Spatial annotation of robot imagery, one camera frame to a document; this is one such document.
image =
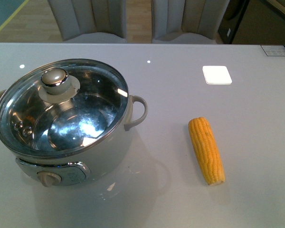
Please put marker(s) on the yellow corn cob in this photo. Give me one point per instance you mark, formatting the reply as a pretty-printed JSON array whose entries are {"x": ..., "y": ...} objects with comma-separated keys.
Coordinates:
[{"x": 206, "y": 151}]

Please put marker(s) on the glass pot lid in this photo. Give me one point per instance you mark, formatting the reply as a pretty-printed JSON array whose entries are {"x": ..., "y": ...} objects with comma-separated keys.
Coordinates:
[{"x": 62, "y": 108}]

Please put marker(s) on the white electric cooking pot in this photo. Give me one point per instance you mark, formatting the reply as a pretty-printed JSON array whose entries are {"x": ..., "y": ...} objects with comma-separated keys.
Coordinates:
[{"x": 90, "y": 164}]

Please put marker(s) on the right beige upholstered chair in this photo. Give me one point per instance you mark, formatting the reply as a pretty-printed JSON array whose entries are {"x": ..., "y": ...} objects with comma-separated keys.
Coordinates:
[{"x": 186, "y": 21}]

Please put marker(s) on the beige upholstered chair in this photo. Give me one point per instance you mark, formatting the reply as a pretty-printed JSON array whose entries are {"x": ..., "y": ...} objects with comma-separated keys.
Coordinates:
[
  {"x": 91, "y": 21},
  {"x": 186, "y": 21}
]

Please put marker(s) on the left beige upholstered chair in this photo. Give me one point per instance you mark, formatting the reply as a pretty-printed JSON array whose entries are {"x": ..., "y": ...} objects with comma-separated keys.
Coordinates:
[{"x": 91, "y": 21}]

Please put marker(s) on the blue label sticker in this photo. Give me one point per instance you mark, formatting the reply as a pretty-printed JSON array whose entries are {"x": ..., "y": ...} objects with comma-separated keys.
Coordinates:
[{"x": 274, "y": 50}]

